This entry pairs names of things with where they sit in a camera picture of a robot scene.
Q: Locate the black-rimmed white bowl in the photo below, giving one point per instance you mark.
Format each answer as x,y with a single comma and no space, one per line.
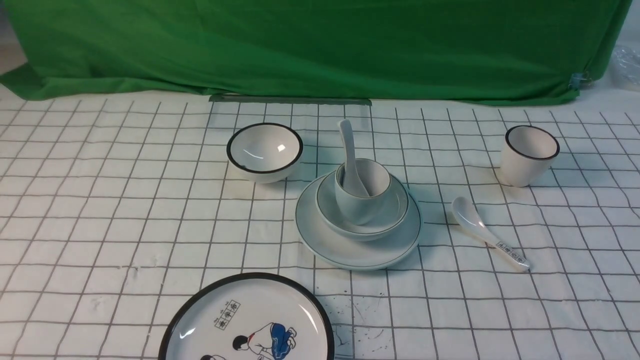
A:
264,152

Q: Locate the green-rimmed white bowl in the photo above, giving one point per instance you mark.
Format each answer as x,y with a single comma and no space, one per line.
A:
390,214

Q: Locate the black-rimmed illustrated plate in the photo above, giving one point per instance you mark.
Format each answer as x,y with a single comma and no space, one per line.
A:
250,316

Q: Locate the green backdrop cloth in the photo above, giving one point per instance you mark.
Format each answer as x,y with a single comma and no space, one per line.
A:
489,52

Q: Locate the pale green cup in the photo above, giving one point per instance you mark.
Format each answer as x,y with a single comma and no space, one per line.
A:
360,207

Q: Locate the white spoon with lettering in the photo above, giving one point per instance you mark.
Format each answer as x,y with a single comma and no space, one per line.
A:
466,215

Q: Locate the black-rimmed white cup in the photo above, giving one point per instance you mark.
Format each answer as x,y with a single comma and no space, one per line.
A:
528,151

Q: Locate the white black-grid tablecloth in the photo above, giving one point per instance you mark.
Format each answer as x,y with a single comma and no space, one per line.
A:
114,212

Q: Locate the plain white spoon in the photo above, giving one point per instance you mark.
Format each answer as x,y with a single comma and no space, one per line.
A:
351,180

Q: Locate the green-rimmed white plate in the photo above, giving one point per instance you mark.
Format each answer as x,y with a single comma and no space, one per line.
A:
348,254

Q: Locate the metal clip on backdrop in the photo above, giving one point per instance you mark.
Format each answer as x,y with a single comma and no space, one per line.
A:
580,81

